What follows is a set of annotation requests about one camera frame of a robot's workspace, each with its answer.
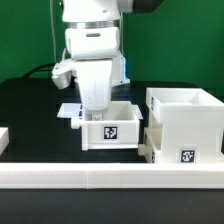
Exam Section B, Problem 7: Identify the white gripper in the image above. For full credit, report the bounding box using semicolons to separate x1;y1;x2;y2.
65;27;120;111

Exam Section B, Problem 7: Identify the white drawer with knob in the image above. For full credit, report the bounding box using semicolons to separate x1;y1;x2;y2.
138;128;161;163

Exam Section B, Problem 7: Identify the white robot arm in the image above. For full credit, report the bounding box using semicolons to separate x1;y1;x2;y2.
62;0;164;113

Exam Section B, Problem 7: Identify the white drawer cabinet box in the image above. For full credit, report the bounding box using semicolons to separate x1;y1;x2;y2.
146;88;224;164

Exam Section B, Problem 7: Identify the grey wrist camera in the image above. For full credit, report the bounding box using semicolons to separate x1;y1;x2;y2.
52;59;78;89

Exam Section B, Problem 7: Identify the black cable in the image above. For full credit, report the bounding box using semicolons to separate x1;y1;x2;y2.
21;62;59;80

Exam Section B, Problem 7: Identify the white hanging cable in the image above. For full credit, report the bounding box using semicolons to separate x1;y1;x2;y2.
49;0;58;64

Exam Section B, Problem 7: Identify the white marker base plate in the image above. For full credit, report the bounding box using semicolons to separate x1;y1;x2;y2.
57;103;143;119

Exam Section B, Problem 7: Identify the white front boundary rail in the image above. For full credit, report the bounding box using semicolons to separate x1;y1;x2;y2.
0;126;224;190

